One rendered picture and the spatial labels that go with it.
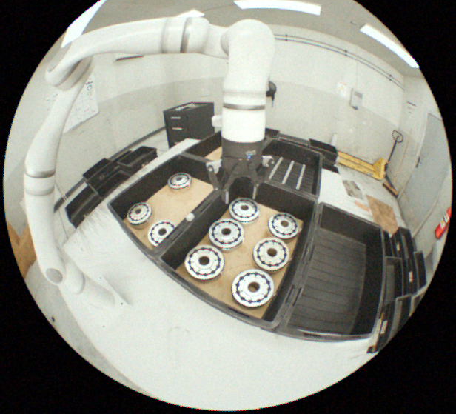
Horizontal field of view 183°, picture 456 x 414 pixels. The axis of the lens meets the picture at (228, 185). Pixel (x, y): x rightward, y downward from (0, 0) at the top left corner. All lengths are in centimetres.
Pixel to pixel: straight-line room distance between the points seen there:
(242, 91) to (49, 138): 33
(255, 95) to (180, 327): 61
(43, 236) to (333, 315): 69
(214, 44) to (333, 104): 339
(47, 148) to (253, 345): 68
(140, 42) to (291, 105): 340
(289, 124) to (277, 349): 358
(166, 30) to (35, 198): 32
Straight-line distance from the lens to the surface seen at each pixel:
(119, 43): 25
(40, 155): 31
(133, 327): 64
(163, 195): 66
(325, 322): 49
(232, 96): 24
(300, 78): 349
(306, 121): 357
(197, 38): 23
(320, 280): 50
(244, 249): 47
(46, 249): 39
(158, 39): 23
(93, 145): 345
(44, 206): 34
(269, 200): 56
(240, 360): 57
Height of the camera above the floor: 124
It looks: 39 degrees down
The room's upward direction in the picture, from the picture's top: straight up
